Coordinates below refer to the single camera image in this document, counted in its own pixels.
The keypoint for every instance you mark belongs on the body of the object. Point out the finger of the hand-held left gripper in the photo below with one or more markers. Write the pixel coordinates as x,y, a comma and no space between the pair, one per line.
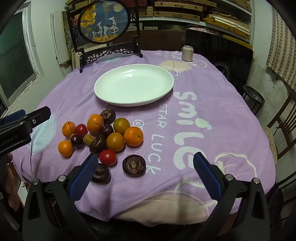
13,117
39,114

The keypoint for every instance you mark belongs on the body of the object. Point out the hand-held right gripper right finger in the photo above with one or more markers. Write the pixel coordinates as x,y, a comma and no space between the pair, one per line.
207,176

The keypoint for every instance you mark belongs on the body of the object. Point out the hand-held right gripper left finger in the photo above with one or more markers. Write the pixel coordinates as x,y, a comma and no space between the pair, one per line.
83,176

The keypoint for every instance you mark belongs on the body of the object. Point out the dark brown water chestnut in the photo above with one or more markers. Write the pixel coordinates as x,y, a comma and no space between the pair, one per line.
98,143
103,175
134,165
108,115

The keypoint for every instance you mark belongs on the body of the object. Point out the red cherry tomato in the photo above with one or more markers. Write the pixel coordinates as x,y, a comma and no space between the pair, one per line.
80,129
108,157

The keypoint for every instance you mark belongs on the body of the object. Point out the dark red cherry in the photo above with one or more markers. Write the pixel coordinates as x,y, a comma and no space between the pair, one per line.
76,140
107,130

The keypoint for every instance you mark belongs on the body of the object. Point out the small yellow longan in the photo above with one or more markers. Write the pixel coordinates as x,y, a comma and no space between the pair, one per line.
88,139

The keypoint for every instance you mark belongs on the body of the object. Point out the yellowish green orange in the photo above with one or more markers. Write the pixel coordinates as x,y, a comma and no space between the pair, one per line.
121,125

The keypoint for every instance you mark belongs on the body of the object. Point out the white plate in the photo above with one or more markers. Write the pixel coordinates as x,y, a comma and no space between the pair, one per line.
134,84

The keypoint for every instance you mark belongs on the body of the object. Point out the person's left hand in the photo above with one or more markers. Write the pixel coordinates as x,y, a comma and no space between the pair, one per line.
9,183

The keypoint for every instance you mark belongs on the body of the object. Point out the purple printed tablecloth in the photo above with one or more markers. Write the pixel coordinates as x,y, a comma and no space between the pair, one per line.
208,143

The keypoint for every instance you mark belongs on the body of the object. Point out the window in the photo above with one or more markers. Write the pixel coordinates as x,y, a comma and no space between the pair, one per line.
16,58

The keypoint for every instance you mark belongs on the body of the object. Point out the beige chair cushion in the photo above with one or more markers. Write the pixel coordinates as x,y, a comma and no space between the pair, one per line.
270,141

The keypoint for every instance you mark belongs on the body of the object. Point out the patterned framed panel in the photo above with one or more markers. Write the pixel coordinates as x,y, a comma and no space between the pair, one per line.
68,39

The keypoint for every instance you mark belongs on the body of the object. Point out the black round metal stand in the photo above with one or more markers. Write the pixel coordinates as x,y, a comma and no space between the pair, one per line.
253,96

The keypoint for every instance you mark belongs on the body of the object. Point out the dark wooden chair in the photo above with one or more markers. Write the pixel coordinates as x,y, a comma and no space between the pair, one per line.
285,125

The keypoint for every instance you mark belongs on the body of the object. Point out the round deer painting screen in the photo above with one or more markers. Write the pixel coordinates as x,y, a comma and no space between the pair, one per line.
104,20

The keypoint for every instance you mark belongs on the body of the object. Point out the small beige jar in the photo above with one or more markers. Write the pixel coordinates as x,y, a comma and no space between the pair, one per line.
187,53

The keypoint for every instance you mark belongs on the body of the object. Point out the brown board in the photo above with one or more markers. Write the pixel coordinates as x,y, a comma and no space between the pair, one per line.
159,40

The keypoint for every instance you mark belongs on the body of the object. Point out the pink folded cloth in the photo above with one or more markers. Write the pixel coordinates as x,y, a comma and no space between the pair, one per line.
203,30

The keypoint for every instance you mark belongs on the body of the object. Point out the shelf of wooden frames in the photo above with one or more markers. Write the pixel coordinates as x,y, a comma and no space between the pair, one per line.
208,16

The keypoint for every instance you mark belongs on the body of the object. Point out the patterned wall cloth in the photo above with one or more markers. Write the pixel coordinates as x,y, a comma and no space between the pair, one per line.
283,46

